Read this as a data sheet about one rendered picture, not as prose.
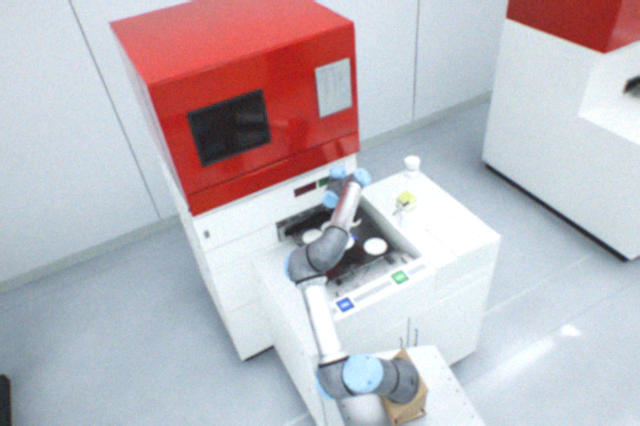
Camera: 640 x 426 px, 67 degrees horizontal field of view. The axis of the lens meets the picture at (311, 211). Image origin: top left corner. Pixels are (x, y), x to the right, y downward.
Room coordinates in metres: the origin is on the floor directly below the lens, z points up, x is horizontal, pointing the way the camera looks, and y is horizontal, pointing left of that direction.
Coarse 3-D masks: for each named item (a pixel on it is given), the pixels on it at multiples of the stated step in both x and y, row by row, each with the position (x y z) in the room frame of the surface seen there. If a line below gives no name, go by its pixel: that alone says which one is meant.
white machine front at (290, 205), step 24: (264, 192) 1.69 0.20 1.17; (288, 192) 1.73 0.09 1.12; (312, 192) 1.78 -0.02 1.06; (216, 216) 1.60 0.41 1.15; (240, 216) 1.64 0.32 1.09; (264, 216) 1.68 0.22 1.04; (288, 216) 1.72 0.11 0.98; (216, 240) 1.59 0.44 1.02; (240, 240) 1.63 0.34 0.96; (264, 240) 1.67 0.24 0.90; (288, 240) 1.72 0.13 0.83; (216, 264) 1.57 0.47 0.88
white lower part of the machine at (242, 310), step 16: (192, 240) 1.93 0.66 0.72; (208, 272) 1.64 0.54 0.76; (224, 272) 1.58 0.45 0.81; (240, 272) 1.61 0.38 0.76; (208, 288) 2.05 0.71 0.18; (224, 288) 1.57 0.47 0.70; (240, 288) 1.60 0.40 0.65; (256, 288) 1.63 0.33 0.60; (224, 304) 1.56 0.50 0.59; (240, 304) 1.59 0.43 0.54; (256, 304) 1.62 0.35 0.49; (224, 320) 1.72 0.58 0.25; (240, 320) 1.58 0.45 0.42; (256, 320) 1.61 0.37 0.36; (240, 336) 1.57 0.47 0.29; (256, 336) 1.60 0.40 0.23; (240, 352) 1.56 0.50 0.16; (256, 352) 1.59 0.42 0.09
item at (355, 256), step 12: (312, 228) 1.70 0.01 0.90; (360, 228) 1.66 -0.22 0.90; (372, 228) 1.65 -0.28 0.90; (300, 240) 1.63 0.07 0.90; (360, 240) 1.58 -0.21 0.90; (384, 240) 1.56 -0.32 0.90; (348, 252) 1.52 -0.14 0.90; (360, 252) 1.51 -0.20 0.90; (384, 252) 1.49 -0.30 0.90; (336, 264) 1.45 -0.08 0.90; (348, 264) 1.44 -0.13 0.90; (360, 264) 1.43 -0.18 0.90; (336, 276) 1.38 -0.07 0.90
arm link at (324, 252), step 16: (352, 176) 1.51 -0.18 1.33; (368, 176) 1.52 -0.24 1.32; (352, 192) 1.42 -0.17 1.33; (336, 208) 1.35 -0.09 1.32; (352, 208) 1.34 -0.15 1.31; (336, 224) 1.25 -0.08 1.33; (320, 240) 1.18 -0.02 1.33; (336, 240) 1.17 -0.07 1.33; (320, 256) 1.13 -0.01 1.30; (336, 256) 1.14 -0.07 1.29
